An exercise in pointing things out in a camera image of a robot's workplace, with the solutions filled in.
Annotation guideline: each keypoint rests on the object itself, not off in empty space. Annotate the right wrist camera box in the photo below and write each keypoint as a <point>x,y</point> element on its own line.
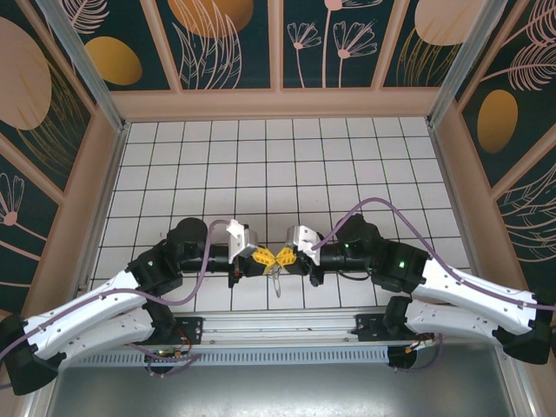
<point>299,236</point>

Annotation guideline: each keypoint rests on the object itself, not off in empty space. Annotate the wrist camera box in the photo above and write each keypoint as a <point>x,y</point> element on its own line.
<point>241,241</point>
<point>299,236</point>

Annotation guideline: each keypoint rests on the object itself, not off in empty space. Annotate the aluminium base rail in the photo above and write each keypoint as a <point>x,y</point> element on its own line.
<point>278,323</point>

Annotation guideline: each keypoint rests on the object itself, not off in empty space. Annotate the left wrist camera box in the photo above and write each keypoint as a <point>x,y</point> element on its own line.
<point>241,241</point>

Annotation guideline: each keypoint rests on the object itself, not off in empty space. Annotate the small circuit board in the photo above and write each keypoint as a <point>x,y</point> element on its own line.
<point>163,354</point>

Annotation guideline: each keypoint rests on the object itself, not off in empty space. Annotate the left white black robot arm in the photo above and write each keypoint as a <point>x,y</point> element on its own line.
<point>78,313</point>

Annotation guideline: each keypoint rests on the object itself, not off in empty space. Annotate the aluminium side rail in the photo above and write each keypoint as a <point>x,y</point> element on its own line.
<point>106,204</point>
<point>454,204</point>

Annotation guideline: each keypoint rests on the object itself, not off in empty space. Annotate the aluminium frame post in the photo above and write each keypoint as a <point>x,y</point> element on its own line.
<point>91,74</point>
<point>460,61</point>

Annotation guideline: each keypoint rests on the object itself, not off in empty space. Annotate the grey metal sheet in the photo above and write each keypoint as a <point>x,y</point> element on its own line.
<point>278,391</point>

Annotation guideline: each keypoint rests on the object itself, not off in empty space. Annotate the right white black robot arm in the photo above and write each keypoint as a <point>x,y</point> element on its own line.
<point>469,295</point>

